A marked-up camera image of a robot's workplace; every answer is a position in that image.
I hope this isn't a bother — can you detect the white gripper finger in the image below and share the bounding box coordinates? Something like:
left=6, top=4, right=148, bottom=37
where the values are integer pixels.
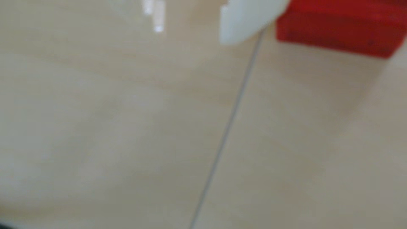
left=108, top=0, right=166, bottom=35
left=219, top=0, right=290, bottom=45

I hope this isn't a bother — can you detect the light plywood sheet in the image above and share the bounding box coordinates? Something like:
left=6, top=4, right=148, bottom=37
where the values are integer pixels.
left=190, top=19, right=407, bottom=229

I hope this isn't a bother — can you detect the red block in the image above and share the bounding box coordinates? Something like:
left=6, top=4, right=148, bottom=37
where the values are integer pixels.
left=276, top=0, right=407, bottom=59

